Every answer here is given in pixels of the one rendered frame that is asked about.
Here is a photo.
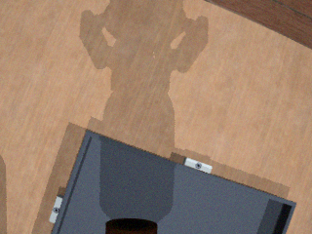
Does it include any brown glass bottle with cream label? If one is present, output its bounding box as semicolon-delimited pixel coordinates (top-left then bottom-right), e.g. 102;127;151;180
105;218;158;234

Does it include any dark grey shallow tray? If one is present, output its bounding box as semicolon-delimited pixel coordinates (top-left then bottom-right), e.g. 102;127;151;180
52;131;296;234

